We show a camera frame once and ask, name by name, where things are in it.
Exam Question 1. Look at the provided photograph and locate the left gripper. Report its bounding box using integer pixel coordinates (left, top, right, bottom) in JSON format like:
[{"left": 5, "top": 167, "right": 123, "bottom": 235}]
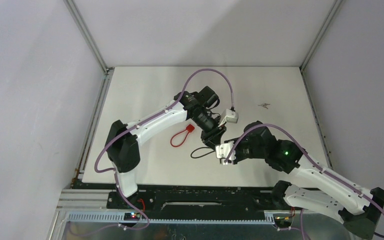
[{"left": 191, "top": 110, "right": 226, "bottom": 152}]

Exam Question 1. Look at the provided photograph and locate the black cable lock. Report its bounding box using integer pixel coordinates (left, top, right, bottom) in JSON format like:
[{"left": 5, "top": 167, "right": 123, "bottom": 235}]
[{"left": 190, "top": 147, "right": 217, "bottom": 160}]

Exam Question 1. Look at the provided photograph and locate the red cable lock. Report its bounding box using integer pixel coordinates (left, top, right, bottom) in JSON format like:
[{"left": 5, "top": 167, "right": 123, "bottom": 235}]
[{"left": 169, "top": 124, "right": 195, "bottom": 148}]

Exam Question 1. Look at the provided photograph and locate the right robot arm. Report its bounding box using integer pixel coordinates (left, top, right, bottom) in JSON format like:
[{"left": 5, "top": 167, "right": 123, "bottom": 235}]
[{"left": 226, "top": 121, "right": 384, "bottom": 240}]

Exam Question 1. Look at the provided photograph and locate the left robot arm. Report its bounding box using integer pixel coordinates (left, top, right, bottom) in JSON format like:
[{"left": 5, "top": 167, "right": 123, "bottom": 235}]
[{"left": 104, "top": 86, "right": 237, "bottom": 208}]

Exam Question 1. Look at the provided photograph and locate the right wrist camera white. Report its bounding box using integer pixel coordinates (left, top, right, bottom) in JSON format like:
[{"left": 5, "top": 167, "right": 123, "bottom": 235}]
[{"left": 215, "top": 141, "right": 236, "bottom": 165}]

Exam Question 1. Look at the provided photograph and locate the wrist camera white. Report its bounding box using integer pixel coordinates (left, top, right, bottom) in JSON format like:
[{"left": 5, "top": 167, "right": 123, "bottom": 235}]
[
  {"left": 218, "top": 109, "right": 239, "bottom": 127},
  {"left": 215, "top": 141, "right": 236, "bottom": 165}
]

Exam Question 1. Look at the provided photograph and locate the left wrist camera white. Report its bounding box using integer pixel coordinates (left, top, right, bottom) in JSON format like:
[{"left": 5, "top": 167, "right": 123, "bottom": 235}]
[{"left": 218, "top": 109, "right": 239, "bottom": 127}]

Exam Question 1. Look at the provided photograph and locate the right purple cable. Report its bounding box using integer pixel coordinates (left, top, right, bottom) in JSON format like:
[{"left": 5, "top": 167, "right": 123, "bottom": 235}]
[{"left": 223, "top": 123, "right": 384, "bottom": 240}]

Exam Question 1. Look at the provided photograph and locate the purple cable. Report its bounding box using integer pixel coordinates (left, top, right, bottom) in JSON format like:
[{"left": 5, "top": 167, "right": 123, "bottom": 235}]
[
  {"left": 93, "top": 68, "right": 236, "bottom": 231},
  {"left": 223, "top": 123, "right": 384, "bottom": 240}
]

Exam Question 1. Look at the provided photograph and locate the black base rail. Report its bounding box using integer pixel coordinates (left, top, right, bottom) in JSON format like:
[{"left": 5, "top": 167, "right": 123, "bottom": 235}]
[{"left": 105, "top": 180, "right": 304, "bottom": 222}]

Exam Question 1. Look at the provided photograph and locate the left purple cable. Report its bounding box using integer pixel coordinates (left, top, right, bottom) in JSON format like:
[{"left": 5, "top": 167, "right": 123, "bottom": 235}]
[{"left": 93, "top": 68, "right": 236, "bottom": 231}]

